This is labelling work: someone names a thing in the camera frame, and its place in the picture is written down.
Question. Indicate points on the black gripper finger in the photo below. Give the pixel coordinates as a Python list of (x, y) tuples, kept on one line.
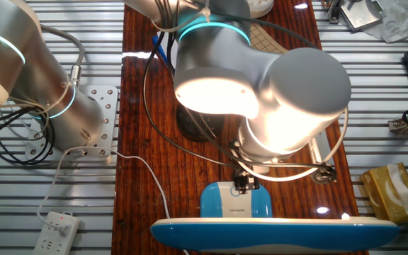
[(253, 187), (241, 189)]

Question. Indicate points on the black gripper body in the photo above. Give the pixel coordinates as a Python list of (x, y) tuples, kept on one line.
[(242, 178)]

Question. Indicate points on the blue and white desk lamp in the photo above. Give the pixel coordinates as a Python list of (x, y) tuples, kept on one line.
[(260, 237)]

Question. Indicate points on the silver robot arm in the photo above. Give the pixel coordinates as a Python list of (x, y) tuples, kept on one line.
[(296, 78)]

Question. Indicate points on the black bowl of black stones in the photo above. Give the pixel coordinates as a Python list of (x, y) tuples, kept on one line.
[(197, 127)]

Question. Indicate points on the yellow tissue pack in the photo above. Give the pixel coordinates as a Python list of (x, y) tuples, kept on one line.
[(391, 193)]

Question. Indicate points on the beige gridded go board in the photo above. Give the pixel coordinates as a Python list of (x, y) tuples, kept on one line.
[(266, 40)]

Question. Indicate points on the blue tissue pack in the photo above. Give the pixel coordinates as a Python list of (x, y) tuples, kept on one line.
[(161, 51)]

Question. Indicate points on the white bowl of white stones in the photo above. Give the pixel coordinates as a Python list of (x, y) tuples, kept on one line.
[(262, 7)]

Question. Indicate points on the white power strip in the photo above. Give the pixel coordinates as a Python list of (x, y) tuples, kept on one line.
[(55, 235)]

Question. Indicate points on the white plastic bag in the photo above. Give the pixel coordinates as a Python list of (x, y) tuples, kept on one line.
[(397, 21)]

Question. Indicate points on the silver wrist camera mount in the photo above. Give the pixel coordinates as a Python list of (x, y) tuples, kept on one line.
[(321, 148)]

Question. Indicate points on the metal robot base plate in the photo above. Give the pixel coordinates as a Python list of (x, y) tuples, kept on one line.
[(106, 106)]

